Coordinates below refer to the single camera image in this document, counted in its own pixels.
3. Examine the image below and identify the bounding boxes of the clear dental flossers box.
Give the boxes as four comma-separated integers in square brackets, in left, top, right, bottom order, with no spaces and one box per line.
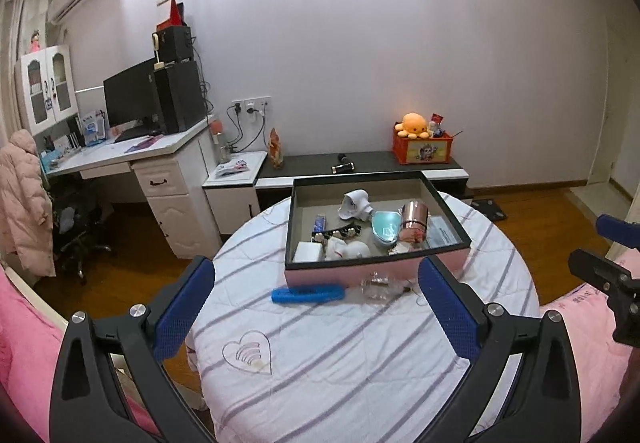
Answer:
[426,215,460,249]

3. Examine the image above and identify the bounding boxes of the white pink block toy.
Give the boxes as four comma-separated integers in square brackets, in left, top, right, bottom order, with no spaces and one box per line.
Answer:
[388,241,420,255]

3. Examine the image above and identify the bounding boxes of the white glass door cabinet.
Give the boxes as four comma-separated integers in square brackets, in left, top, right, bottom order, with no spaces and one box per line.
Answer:
[15,45,78,135]

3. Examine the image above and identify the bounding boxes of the white striped table cloth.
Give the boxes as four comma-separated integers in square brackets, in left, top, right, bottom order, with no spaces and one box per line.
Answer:
[186,191,542,443]

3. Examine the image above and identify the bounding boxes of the black computer tower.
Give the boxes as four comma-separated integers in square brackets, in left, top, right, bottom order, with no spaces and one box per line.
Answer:
[152,60,206,134]

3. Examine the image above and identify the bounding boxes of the rose gold cylinder cup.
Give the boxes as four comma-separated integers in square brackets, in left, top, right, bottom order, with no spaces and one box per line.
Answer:
[398,200,428,245]

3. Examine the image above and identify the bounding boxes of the blue toothpaste box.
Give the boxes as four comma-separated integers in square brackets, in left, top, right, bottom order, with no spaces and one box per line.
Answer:
[311,214,326,235]

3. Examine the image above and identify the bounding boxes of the small orange figurine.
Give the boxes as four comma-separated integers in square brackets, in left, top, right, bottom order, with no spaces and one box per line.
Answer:
[268,128,284,170]

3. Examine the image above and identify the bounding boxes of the white power adapter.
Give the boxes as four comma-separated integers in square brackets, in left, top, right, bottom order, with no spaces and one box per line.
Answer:
[293,241,326,263]

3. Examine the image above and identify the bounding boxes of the pink puffer jacket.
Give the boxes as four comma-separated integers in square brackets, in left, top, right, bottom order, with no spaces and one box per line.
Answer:
[1,129,55,277]

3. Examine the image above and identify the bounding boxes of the black office chair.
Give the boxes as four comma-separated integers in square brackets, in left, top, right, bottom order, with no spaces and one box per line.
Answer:
[49,174,113,285]

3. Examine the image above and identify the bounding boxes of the orange octopus plush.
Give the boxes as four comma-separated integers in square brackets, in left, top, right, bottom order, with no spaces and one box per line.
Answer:
[394,112,431,140]

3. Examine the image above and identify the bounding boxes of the red orange storage box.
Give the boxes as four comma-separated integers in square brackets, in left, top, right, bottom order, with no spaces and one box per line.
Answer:
[392,134,454,166]

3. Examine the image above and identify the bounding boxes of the white wall power strip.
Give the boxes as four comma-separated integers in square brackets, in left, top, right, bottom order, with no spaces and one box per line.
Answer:
[231,95,272,114]

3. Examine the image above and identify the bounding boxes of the white plastic nozzle device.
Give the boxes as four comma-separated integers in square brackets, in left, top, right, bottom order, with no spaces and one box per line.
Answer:
[337,189,373,222]

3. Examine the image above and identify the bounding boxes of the pink quilt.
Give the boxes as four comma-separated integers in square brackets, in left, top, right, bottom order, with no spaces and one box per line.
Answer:
[465,252,632,442]

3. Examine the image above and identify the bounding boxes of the pink black storage box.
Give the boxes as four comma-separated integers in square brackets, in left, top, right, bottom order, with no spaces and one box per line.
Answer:
[284,171,471,287]

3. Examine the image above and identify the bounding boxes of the black floor scale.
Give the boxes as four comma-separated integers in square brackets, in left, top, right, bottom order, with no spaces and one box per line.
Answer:
[471,199,508,223]

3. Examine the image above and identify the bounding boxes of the white desk with drawers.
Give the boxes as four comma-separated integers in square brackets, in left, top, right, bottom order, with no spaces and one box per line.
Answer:
[48,119,221,259]

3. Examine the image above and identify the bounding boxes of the clear glass bottle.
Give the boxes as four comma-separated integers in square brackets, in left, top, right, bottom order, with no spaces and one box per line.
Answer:
[360,272,416,303]

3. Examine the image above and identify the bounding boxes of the orange cap water bottle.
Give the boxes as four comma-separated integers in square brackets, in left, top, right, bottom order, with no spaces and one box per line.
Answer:
[209,114,231,164]

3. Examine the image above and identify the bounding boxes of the teal round clear case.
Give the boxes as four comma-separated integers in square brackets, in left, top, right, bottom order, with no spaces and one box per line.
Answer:
[370,211,401,248]

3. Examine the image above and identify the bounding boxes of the blue comb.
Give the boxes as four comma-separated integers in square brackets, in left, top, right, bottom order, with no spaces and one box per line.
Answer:
[271,284,346,304]

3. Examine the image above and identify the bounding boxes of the black speaker box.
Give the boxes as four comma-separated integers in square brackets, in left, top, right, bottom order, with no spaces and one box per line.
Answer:
[152,26,194,64]

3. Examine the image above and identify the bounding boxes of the black computer monitor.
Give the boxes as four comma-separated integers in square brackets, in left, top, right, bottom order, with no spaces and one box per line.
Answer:
[103,58,160,143]

